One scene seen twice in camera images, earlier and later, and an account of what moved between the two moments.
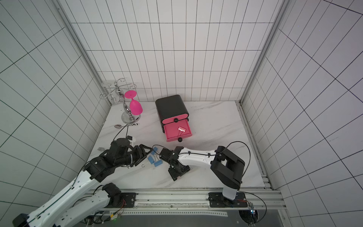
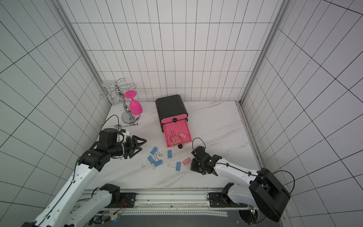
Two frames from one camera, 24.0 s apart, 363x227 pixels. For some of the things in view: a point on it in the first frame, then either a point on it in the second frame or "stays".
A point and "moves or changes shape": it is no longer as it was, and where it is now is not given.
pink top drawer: x=173 y=119 stays
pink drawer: x=174 y=130 moves or changes shape
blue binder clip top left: x=153 y=152 stays
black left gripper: x=142 y=147 -> x=132 y=149
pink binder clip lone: x=182 y=129 -> x=182 y=135
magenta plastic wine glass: x=135 y=108 stays
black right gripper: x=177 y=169 -> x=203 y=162
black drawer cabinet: x=170 y=107 stays
